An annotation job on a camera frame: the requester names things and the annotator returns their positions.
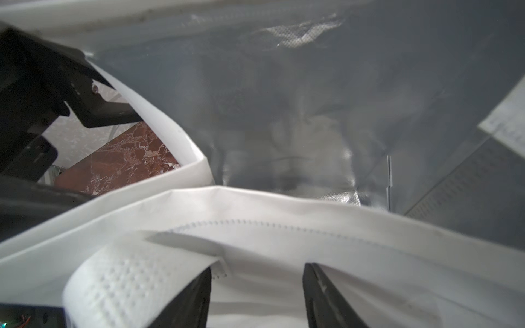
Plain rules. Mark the white insulated delivery bag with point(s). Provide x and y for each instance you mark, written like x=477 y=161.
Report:
x=381 y=140

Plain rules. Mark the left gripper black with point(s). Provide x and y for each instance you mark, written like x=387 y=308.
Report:
x=41 y=81

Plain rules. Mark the left green circuit board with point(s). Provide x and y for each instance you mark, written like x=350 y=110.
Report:
x=20 y=316

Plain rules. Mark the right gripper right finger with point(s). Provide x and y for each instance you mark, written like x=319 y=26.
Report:
x=325 y=305

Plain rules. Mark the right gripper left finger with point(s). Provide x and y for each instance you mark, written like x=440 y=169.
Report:
x=190 y=307

